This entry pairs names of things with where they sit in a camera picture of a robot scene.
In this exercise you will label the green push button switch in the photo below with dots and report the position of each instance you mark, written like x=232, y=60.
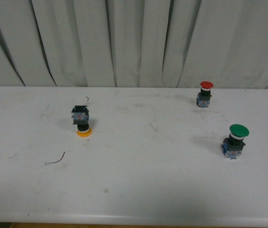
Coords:
x=233, y=145

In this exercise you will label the yellow push button switch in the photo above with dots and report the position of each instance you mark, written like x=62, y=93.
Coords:
x=80, y=117

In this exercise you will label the red push button switch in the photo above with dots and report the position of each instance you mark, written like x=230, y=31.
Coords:
x=204, y=96

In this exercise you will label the white pleated curtain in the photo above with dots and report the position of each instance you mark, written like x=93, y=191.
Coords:
x=134, y=43

